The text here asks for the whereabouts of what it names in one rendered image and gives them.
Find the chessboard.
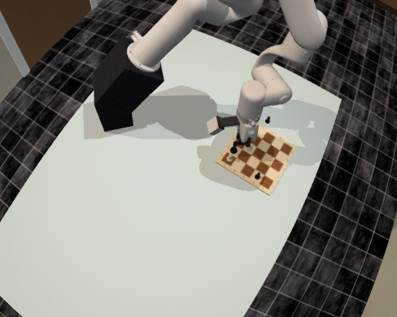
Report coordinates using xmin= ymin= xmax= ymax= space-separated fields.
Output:
xmin=216 ymin=123 xmax=297 ymax=195

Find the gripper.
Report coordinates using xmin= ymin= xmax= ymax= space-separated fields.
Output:
xmin=236 ymin=119 xmax=259 ymax=147

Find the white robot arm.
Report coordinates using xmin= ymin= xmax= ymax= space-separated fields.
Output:
xmin=127 ymin=0 xmax=328 ymax=136

